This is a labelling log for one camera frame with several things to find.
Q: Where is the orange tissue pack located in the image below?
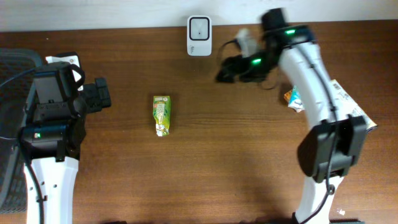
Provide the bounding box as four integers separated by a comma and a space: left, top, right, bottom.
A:
284, 90, 293, 103

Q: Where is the teal tissue pack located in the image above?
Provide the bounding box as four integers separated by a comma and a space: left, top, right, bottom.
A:
288, 86, 305, 113

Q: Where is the green juice carton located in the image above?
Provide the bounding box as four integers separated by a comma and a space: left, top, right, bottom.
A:
153, 96, 171, 137

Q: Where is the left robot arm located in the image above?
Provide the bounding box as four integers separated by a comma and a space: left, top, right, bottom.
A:
17, 62, 111, 223

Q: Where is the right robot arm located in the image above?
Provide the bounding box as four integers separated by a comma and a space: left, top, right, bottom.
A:
215, 8, 367, 223

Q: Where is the grey plastic basket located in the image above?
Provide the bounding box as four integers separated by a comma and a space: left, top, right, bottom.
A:
1, 48, 42, 214

